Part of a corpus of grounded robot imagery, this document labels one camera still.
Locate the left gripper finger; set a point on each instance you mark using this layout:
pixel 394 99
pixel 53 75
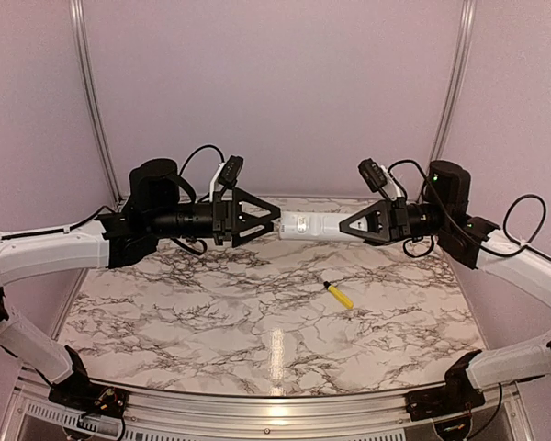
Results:
pixel 240 196
pixel 251 233

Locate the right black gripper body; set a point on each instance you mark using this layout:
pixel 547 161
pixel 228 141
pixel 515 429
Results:
pixel 400 228

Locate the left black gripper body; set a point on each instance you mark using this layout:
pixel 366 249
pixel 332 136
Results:
pixel 221 218

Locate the white remote control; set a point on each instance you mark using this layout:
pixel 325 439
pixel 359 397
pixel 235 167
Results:
pixel 313 226

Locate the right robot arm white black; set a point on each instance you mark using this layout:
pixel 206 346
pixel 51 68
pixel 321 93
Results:
pixel 474 242

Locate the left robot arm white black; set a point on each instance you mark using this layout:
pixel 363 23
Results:
pixel 161 205

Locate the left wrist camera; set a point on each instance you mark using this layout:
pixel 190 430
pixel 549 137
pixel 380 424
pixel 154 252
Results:
pixel 226 176

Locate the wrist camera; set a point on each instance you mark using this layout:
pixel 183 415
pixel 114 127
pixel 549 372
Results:
pixel 379 180
pixel 226 176

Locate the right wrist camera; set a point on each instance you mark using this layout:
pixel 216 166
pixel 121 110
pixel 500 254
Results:
pixel 379 180

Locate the yellow handled screwdriver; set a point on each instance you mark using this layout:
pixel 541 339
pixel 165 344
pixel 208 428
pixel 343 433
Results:
pixel 338 295

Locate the right aluminium frame post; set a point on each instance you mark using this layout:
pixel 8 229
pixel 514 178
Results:
pixel 456 77

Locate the aluminium frame post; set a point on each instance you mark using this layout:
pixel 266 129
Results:
pixel 456 77
pixel 88 80

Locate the front aluminium rail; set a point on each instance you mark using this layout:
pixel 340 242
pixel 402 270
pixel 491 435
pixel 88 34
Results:
pixel 168 415

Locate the left aluminium frame post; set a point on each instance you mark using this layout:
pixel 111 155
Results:
pixel 88 80

